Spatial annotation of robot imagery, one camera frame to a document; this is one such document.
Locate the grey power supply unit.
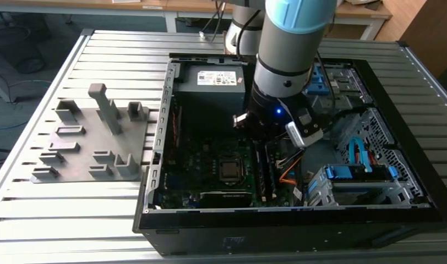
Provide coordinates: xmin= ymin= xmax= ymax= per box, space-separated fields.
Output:
xmin=174 ymin=64 xmax=249 ymax=127

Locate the blue disk carrier latch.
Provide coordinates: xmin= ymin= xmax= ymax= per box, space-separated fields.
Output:
xmin=307 ymin=63 xmax=329 ymax=96

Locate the silver CPU in socket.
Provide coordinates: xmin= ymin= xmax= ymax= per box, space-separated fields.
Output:
xmin=218 ymin=158 xmax=245 ymax=182

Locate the dark green motherboard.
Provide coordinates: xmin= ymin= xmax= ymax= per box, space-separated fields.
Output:
xmin=161 ymin=131 xmax=305 ymax=208

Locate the grey metal disk cage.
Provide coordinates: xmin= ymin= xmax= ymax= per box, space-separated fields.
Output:
xmin=307 ymin=64 xmax=375 ymax=124

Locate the hard disk in blue carrier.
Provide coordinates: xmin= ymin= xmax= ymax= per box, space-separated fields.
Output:
xmin=324 ymin=163 xmax=399 ymax=184

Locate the black graphics card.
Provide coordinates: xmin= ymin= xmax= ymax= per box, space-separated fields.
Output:
xmin=200 ymin=191 xmax=254 ymax=208

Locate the black open PC case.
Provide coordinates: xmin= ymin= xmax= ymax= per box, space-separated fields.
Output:
xmin=131 ymin=52 xmax=447 ymax=258

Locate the grey parts rack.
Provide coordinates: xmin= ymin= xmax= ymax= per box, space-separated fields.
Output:
xmin=31 ymin=83 xmax=153 ymax=183

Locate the small wooden desk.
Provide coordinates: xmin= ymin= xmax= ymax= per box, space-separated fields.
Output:
xmin=333 ymin=0 xmax=393 ymax=41

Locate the brown wooden cabinet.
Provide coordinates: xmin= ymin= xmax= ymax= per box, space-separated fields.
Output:
xmin=373 ymin=0 xmax=447 ymax=80

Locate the long wooden desk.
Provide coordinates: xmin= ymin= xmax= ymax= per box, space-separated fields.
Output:
xmin=0 ymin=0 xmax=234 ymax=33

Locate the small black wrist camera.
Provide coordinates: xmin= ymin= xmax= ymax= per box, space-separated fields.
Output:
xmin=233 ymin=113 xmax=249 ymax=129

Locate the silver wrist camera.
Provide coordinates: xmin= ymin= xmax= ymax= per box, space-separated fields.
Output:
xmin=285 ymin=108 xmax=324 ymax=149

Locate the orange wire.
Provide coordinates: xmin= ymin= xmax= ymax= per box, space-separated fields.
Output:
xmin=280 ymin=161 xmax=308 ymax=185

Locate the blue SATA wire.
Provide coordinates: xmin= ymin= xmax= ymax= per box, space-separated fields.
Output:
xmin=348 ymin=136 xmax=373 ymax=173

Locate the grey disk bay frame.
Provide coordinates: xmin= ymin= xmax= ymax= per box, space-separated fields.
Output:
xmin=307 ymin=164 xmax=427 ymax=207

